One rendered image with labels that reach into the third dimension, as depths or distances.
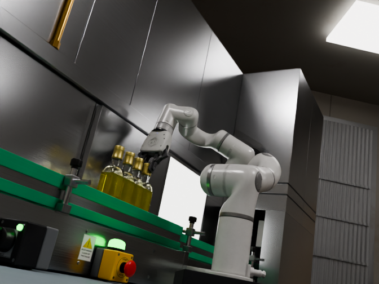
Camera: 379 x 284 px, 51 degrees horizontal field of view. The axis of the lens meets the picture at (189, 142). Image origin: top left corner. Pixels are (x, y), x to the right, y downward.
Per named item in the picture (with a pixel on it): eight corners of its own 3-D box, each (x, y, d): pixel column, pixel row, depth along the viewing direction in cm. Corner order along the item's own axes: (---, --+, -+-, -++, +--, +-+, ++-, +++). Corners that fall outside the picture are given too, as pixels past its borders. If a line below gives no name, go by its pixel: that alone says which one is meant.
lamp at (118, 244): (114, 251, 105) (117, 239, 106) (127, 253, 102) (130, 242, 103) (102, 248, 101) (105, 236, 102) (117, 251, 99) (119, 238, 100)
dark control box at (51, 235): (20, 266, 82) (33, 226, 85) (47, 273, 78) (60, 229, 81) (-15, 261, 75) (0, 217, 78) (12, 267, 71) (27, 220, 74)
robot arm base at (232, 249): (257, 285, 111) (263, 229, 116) (268, 285, 99) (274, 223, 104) (202, 275, 111) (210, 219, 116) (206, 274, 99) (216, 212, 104)
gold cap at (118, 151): (115, 161, 134) (119, 149, 135) (124, 161, 132) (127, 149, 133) (109, 157, 131) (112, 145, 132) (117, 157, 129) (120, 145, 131)
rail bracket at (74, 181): (63, 216, 94) (79, 162, 99) (86, 218, 90) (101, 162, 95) (51, 211, 91) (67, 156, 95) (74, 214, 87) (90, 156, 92)
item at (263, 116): (261, 230, 290) (274, 119, 319) (314, 236, 271) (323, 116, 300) (221, 206, 234) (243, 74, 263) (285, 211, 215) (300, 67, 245)
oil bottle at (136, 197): (119, 239, 136) (133, 179, 144) (132, 241, 134) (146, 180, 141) (108, 236, 132) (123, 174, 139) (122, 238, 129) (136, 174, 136)
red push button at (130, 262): (128, 260, 101) (139, 261, 99) (124, 276, 100) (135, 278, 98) (118, 257, 98) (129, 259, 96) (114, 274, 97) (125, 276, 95)
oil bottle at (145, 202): (129, 242, 141) (142, 183, 148) (141, 244, 138) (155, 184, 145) (119, 239, 137) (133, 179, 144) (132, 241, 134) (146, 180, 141)
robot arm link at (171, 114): (199, 120, 163) (201, 106, 155) (191, 141, 158) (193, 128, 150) (164, 110, 165) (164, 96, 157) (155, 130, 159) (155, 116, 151)
